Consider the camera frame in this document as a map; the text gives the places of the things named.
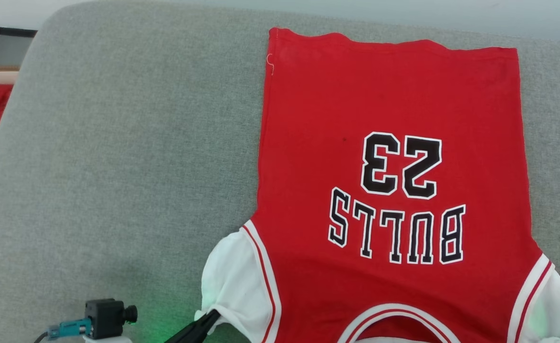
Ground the red and white basketball jersey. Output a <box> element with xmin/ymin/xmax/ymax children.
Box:
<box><xmin>194</xmin><ymin>27</ymin><xmax>560</xmax><ymax>343</ymax></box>

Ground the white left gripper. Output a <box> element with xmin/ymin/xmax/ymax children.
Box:
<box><xmin>82</xmin><ymin>311</ymin><xmax>221</xmax><ymax>343</ymax></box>

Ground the teal left camera connector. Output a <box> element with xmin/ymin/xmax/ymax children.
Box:
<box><xmin>47</xmin><ymin>318</ymin><xmax>92</xmax><ymax>340</ymax></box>

